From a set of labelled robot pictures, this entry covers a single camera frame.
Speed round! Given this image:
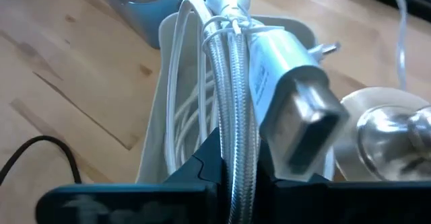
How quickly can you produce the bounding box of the clear lamp cord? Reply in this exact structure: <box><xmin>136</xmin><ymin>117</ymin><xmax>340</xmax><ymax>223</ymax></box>
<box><xmin>386</xmin><ymin>0</ymin><xmax>409</xmax><ymax>91</ymax></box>

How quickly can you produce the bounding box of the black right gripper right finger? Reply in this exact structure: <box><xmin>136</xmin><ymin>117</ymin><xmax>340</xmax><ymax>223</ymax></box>
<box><xmin>253</xmin><ymin>139</ymin><xmax>431</xmax><ymax>224</ymax></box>

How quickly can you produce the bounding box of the grey translucent plastic bin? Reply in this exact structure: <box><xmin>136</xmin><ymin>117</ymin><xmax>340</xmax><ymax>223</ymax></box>
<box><xmin>96</xmin><ymin>0</ymin><xmax>211</xmax><ymax>50</ymax></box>

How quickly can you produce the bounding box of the silver table lamp white shade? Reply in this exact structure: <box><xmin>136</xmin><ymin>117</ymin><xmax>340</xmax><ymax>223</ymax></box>
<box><xmin>333</xmin><ymin>85</ymin><xmax>431</xmax><ymax>184</ymax></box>

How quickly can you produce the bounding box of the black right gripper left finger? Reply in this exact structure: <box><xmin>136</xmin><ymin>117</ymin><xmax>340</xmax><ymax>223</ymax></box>
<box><xmin>35</xmin><ymin>127</ymin><xmax>230</xmax><ymax>224</ymax></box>

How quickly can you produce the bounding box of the white plastic bin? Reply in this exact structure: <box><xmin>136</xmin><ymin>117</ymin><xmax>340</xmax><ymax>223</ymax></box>
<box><xmin>135</xmin><ymin>11</ymin><xmax>338</xmax><ymax>185</ymax></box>

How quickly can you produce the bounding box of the black cable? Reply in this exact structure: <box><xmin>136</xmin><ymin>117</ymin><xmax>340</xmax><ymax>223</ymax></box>
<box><xmin>0</xmin><ymin>135</ymin><xmax>83</xmax><ymax>187</ymax></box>

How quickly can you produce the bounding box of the white braided USB cable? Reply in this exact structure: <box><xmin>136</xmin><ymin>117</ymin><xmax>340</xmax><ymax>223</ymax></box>
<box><xmin>201</xmin><ymin>0</ymin><xmax>350</xmax><ymax>224</ymax></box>

